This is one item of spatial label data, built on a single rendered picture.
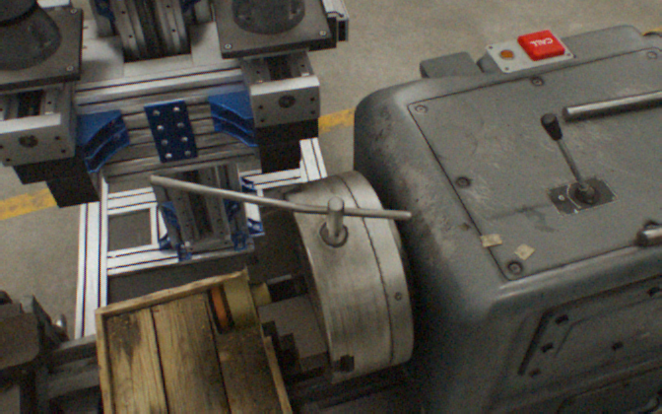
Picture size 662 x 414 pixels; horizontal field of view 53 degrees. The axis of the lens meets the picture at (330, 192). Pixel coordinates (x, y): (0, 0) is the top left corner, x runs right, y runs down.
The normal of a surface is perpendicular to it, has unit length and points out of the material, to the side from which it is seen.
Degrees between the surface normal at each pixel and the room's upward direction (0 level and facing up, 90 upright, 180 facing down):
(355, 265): 29
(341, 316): 52
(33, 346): 0
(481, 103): 0
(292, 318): 5
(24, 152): 90
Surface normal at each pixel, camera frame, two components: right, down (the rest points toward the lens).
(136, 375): -0.01, -0.64
